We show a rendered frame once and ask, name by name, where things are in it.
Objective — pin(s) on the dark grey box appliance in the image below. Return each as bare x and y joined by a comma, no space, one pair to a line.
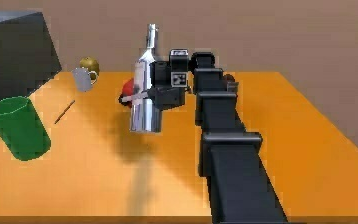
17,55

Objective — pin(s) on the brown pencil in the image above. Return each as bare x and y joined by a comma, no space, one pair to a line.
64,112

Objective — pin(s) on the silver glass bottle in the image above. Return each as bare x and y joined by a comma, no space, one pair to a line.
144,90

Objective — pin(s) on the grey mug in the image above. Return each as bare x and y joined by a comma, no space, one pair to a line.
82,79

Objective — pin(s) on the green plastic cup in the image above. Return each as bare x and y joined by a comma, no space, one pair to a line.
18,128

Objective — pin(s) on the orange table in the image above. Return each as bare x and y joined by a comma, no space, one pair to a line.
127,166

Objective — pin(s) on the red tomato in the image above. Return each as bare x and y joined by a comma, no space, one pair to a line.
128,90

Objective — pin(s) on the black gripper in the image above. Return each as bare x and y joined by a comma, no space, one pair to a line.
165,95

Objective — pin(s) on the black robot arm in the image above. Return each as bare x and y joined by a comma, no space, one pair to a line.
227,146

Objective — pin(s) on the olive green apple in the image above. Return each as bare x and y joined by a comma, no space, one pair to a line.
90,64

